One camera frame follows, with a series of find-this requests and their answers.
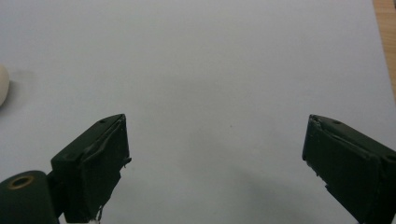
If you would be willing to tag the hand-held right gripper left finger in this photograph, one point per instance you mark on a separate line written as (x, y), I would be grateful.
(90, 165)

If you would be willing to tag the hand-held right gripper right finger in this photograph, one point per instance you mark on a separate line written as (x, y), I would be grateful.
(348, 165)

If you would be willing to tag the white round object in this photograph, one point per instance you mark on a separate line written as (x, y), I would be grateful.
(3, 84)

